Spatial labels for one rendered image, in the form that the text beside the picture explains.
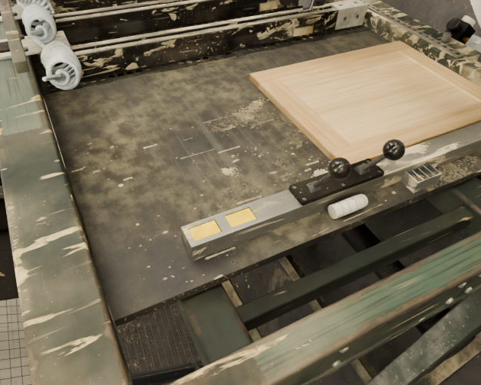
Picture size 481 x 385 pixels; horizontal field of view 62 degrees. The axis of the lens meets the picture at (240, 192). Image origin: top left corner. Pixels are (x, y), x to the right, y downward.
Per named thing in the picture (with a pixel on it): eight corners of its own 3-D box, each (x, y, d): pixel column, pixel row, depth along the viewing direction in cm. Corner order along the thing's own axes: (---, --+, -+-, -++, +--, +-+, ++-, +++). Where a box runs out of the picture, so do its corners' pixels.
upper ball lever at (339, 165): (322, 195, 78) (359, 171, 66) (306, 201, 77) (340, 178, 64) (314, 177, 79) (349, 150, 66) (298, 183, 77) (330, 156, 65)
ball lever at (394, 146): (370, 177, 82) (413, 152, 70) (356, 182, 81) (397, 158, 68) (362, 161, 83) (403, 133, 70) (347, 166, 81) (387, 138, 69)
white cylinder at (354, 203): (334, 222, 77) (366, 209, 80) (338, 212, 75) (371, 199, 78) (325, 212, 79) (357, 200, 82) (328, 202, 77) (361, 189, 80)
